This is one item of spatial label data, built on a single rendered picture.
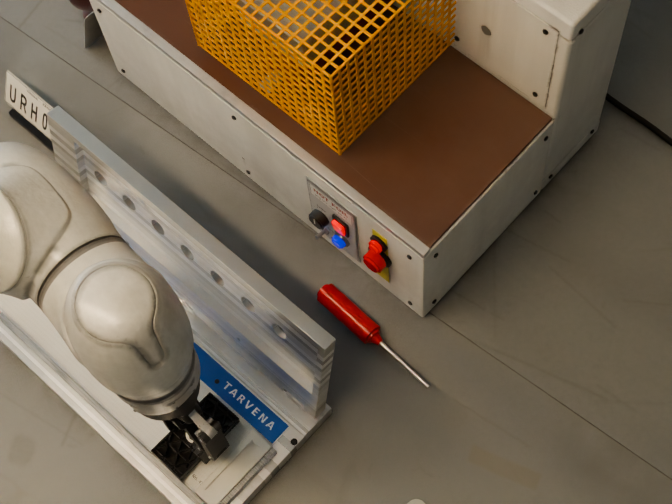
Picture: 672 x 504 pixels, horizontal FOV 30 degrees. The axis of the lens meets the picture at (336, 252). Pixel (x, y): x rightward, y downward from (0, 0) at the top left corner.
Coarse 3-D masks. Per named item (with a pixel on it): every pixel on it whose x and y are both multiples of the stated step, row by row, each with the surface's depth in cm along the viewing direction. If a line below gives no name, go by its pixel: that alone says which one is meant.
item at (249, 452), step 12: (252, 432) 147; (240, 444) 147; (252, 444) 147; (264, 444) 146; (228, 456) 146; (240, 456) 146; (252, 456) 146; (216, 468) 146; (228, 468) 146; (240, 468) 146; (216, 480) 145; (228, 480) 145; (240, 480) 145; (204, 492) 144; (216, 492) 145; (228, 492) 144
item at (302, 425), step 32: (192, 320) 155; (32, 352) 154; (224, 352) 153; (64, 384) 152; (256, 384) 150; (96, 416) 150; (288, 416) 149; (320, 416) 149; (128, 448) 148; (288, 448) 147; (160, 480) 146; (256, 480) 146
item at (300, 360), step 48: (96, 144) 144; (96, 192) 153; (144, 192) 141; (144, 240) 151; (192, 240) 138; (192, 288) 148; (240, 288) 140; (240, 336) 146; (288, 336) 139; (288, 384) 145
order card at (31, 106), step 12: (12, 84) 167; (24, 84) 165; (12, 96) 168; (24, 96) 166; (36, 96) 164; (24, 108) 168; (36, 108) 166; (48, 108) 164; (36, 120) 167; (48, 132) 166
